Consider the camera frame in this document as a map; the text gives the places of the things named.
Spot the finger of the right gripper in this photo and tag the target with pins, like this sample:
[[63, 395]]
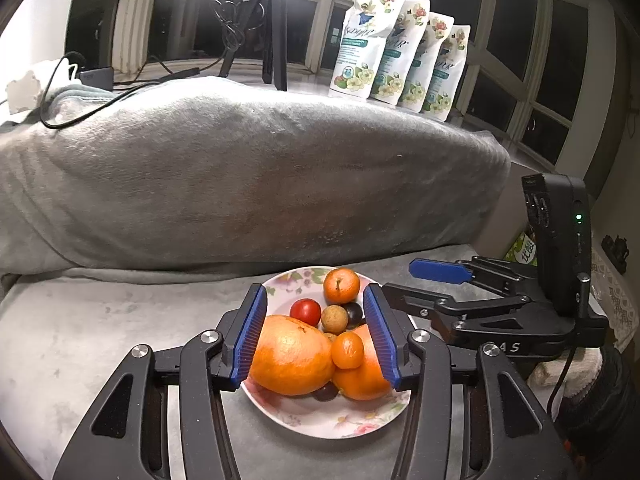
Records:
[[439, 271], [415, 302]]

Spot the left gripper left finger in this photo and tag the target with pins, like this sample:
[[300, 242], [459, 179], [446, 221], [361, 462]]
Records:
[[124, 434]]

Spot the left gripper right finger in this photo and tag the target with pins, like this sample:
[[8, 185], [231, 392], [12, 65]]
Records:
[[522, 442]]

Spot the rough large tangerine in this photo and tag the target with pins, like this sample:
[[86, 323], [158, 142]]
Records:
[[292, 358]]

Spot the dark plum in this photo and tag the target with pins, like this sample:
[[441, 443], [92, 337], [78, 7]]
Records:
[[326, 393], [354, 314]]

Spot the small mandarin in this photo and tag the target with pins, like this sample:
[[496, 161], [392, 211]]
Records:
[[341, 286]]

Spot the smooth large orange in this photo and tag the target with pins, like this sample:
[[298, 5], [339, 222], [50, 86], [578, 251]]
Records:
[[364, 383]]

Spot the small kumquat orange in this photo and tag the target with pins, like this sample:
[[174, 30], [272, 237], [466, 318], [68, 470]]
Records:
[[347, 351]]

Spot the red cherry tomato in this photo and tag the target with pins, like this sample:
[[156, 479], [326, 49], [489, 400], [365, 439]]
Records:
[[306, 310]]

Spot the brown longan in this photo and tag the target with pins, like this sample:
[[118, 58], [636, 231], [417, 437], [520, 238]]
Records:
[[334, 319]]

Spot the grey back cushion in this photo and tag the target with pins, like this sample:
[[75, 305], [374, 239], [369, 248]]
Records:
[[210, 175]]

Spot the refill pouch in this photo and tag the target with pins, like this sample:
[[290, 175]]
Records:
[[438, 28], [366, 27], [447, 73], [400, 50]]

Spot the black power adapter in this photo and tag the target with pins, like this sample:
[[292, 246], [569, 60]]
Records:
[[102, 78]]

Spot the white power strip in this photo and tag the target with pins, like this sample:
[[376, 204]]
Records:
[[24, 94]]

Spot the black tripod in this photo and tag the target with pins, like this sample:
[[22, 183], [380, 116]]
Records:
[[237, 17]]

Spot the black tracking camera right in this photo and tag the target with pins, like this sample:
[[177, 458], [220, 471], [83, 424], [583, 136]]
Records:
[[558, 211]]

